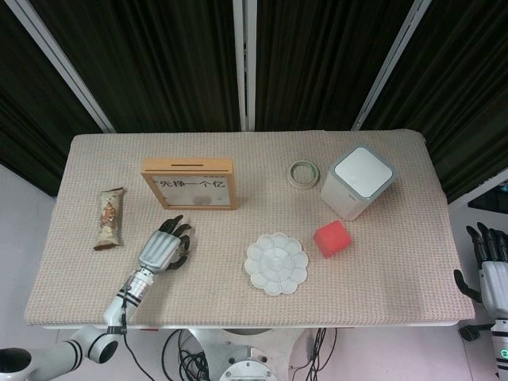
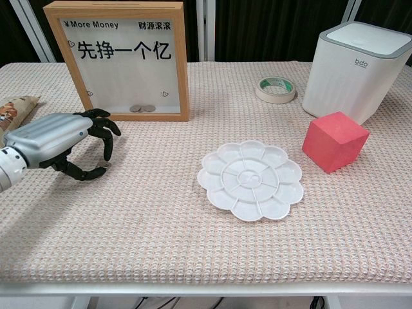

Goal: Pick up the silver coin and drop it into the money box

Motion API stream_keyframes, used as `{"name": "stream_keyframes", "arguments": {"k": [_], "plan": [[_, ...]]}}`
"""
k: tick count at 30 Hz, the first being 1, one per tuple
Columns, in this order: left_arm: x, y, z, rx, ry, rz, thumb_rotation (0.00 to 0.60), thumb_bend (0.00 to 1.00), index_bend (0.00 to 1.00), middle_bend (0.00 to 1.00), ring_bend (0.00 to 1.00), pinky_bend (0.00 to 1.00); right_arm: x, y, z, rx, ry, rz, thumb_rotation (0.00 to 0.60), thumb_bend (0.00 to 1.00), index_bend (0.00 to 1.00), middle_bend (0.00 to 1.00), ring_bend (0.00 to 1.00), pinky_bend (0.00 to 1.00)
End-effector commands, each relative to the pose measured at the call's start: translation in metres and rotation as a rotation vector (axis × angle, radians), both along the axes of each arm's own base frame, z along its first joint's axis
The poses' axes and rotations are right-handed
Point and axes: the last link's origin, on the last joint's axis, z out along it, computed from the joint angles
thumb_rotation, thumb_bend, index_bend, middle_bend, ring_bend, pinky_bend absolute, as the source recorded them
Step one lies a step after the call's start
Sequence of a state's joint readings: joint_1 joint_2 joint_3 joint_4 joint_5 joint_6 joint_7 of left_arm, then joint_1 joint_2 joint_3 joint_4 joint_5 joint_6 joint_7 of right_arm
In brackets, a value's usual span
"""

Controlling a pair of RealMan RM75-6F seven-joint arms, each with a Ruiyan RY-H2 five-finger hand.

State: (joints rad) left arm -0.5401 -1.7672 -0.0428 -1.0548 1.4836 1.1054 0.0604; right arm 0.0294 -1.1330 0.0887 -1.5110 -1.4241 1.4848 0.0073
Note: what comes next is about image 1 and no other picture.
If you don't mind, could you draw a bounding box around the white frame post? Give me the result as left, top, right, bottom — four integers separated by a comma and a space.
7, 0, 117, 134
351, 0, 432, 131
233, 0, 257, 132
448, 168, 508, 207

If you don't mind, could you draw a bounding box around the black cable bundle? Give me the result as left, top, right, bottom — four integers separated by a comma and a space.
293, 328, 338, 374
164, 328, 211, 381

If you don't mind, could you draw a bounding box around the white bin grey rim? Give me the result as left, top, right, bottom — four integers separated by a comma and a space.
319, 143, 398, 221

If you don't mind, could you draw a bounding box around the brown snack bar wrapper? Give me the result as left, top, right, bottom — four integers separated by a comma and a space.
93, 187, 127, 251

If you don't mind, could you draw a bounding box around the red foam cube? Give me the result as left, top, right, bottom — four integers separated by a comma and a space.
313, 219, 352, 260

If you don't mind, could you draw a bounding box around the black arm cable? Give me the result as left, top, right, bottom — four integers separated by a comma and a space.
117, 277, 140, 381

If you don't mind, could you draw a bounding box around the white flower paint palette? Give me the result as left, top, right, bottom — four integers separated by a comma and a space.
244, 233, 310, 296

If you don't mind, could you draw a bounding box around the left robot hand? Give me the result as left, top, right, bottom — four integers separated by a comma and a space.
137, 214, 194, 275

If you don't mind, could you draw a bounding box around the masking tape roll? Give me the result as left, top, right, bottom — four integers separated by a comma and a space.
287, 159, 321, 191

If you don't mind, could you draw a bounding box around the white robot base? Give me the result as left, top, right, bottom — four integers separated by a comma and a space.
186, 328, 314, 381

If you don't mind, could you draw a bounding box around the wooden coin bank box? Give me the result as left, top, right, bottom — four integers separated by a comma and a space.
140, 157, 242, 211

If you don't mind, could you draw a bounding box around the beige woven tablecloth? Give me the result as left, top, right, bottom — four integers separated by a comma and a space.
24, 129, 475, 329

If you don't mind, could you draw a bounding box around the dark curtain panel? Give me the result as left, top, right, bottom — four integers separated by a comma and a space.
253, 0, 416, 131
367, 0, 508, 203
0, 0, 102, 198
29, 0, 244, 134

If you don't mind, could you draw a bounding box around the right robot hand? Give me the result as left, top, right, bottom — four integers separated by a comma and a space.
453, 222, 508, 321

